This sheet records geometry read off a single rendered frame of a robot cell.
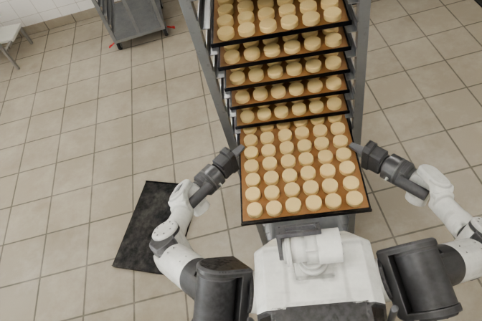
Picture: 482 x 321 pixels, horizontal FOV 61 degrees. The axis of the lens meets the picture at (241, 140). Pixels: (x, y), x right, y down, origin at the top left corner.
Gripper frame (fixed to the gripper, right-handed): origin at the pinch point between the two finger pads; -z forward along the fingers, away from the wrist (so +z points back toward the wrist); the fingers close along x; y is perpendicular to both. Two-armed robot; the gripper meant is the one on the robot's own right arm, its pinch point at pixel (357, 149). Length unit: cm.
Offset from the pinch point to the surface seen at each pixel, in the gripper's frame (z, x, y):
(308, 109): -21.2, 6.0, -1.0
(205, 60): -37, 40, 23
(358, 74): -5.8, 25.4, -7.9
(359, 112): -5.2, 7.8, -8.5
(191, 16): -37, 55, 23
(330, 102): -15.7, 7.9, -6.5
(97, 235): -134, -107, 83
